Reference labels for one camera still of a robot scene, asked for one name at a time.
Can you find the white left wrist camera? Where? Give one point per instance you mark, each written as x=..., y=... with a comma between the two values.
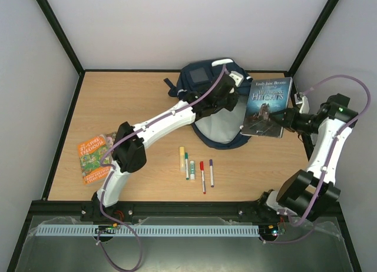
x=237, y=77

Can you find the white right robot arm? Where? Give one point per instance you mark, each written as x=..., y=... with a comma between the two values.
x=310, y=192

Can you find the illustrated book under orange book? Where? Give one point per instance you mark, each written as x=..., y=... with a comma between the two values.
x=110, y=139

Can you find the yellow highlighter pen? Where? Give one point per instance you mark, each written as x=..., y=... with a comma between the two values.
x=182, y=158

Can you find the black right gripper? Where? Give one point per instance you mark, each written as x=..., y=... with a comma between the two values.
x=285, y=119

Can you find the green marker pen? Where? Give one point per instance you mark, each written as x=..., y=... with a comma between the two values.
x=186, y=160

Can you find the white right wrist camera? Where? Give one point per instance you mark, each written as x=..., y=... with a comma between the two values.
x=302, y=103

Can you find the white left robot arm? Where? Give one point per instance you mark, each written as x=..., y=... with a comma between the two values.
x=128, y=153

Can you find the purple marker pen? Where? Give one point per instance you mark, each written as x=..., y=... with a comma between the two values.
x=211, y=173

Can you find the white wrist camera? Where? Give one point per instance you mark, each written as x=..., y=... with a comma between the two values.
x=237, y=77
x=302, y=103

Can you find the navy blue student backpack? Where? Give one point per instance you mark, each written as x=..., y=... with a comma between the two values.
x=219, y=126

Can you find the red marker pen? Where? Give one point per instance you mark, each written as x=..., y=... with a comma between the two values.
x=202, y=177

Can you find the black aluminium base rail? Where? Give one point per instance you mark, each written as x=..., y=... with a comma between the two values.
x=131, y=212

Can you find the white glue stick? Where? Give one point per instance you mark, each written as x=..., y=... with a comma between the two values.
x=192, y=170

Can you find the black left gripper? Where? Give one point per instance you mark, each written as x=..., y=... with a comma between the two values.
x=230, y=105

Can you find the orange Treehouse book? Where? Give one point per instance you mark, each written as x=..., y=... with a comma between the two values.
x=90, y=154

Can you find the dark Wuthering Heights book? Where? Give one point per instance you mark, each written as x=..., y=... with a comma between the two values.
x=266, y=96

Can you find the light blue cable duct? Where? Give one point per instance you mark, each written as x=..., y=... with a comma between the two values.
x=149, y=230

